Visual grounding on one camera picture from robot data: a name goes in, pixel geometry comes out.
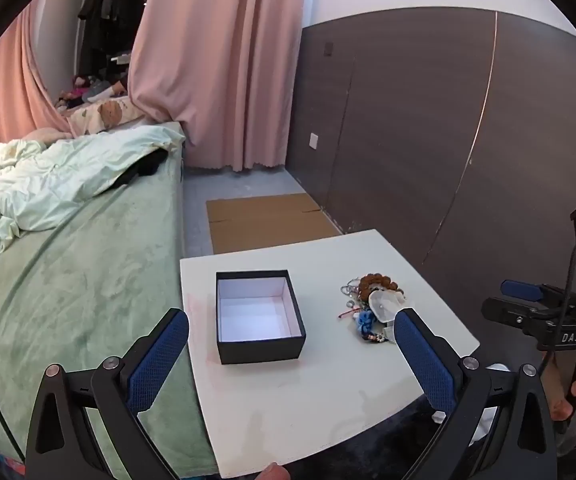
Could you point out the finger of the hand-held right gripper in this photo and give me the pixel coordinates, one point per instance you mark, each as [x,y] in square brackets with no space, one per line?
[507,310]
[520,290]

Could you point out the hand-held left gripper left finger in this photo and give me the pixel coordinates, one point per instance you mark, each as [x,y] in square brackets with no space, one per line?
[158,355]

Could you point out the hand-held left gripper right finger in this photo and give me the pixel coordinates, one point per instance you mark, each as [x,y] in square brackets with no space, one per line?
[425,355]

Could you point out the black box with white inside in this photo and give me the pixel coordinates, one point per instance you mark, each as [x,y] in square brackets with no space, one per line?
[260,310]

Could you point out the bed with green sheet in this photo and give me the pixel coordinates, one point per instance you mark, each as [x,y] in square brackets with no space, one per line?
[93,285]

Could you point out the white square board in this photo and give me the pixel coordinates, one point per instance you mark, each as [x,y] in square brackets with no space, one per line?
[318,410]

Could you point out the flat brown cardboard sheet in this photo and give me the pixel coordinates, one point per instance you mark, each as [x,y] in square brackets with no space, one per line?
[268,222]

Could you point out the black garment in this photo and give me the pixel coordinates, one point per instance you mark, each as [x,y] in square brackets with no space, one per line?
[148,165]

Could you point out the light green duvet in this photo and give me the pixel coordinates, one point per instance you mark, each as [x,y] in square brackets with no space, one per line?
[58,175]

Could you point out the patterned cream pillow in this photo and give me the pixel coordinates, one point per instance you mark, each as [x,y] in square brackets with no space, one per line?
[103,112]

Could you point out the pile of colourful clothes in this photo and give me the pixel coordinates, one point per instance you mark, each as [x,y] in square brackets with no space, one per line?
[85,90]

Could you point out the large pink curtain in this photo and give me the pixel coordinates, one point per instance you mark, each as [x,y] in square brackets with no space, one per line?
[218,60]

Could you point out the narrow pink curtain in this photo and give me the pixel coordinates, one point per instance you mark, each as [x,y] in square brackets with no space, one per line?
[13,85]

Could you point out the hanging dark clothes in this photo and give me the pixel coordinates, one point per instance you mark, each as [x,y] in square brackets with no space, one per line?
[108,10]

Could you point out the white wall socket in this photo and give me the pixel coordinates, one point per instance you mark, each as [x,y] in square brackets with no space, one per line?
[313,140]

